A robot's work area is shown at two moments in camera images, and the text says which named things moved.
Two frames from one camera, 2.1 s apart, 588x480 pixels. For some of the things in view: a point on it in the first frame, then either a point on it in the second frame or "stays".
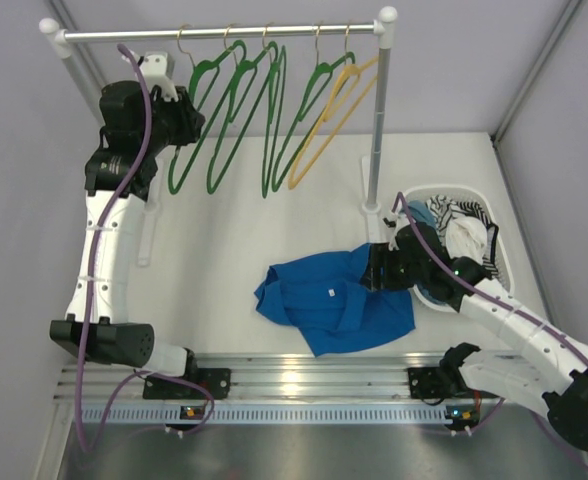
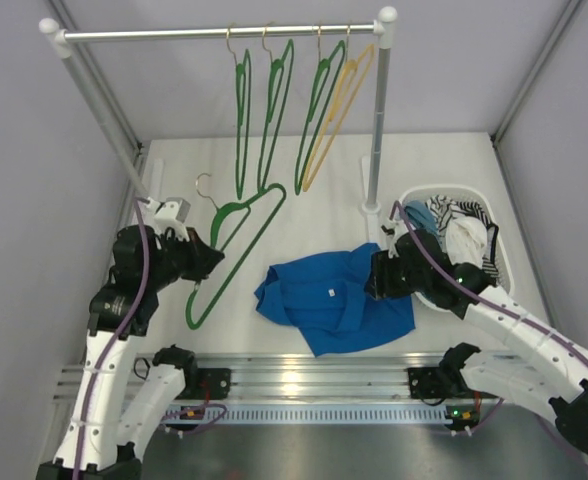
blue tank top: (328, 299) stays
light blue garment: (420, 212) stays
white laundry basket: (468, 194) stays
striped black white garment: (445, 210) stays
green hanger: (202, 77) → (193, 298)
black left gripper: (185, 118) → (194, 257)
